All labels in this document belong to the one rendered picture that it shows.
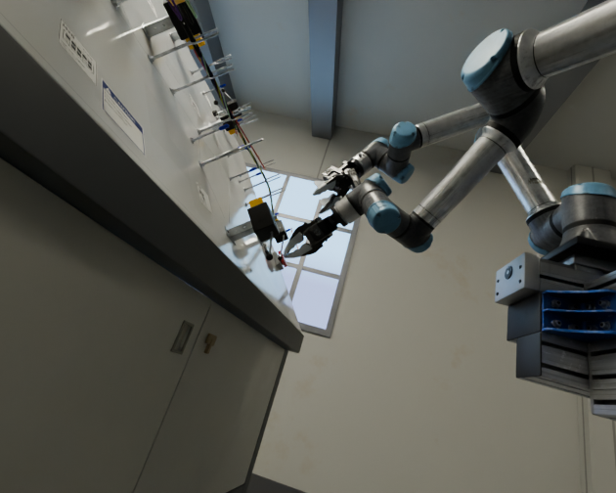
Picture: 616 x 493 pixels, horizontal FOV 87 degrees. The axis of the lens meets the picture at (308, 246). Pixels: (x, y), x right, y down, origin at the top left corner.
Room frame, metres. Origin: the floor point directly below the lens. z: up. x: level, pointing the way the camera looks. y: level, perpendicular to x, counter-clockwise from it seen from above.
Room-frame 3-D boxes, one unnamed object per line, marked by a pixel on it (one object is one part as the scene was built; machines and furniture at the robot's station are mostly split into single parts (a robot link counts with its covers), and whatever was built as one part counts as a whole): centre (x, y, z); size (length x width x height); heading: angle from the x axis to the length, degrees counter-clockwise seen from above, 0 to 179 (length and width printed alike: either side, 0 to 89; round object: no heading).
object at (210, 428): (0.91, 0.06, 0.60); 0.55 x 0.03 x 0.39; 161
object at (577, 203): (0.68, -0.69, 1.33); 0.13 x 0.12 x 0.14; 167
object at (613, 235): (0.68, -0.69, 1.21); 0.15 x 0.15 x 0.10
